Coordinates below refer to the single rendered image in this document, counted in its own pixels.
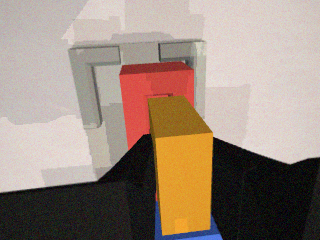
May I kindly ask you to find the blue rectangular block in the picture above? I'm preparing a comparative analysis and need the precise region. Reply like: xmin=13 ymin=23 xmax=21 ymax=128
xmin=155 ymin=201 xmax=223 ymax=240

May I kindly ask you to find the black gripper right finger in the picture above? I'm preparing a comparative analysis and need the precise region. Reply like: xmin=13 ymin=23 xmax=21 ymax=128
xmin=210 ymin=137 xmax=320 ymax=240

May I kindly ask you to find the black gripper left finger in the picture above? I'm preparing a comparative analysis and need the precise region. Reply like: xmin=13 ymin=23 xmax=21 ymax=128
xmin=0 ymin=134 xmax=156 ymax=240

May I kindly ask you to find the orange rectangular block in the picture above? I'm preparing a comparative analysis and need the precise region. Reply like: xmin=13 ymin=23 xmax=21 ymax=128
xmin=148 ymin=95 xmax=213 ymax=236

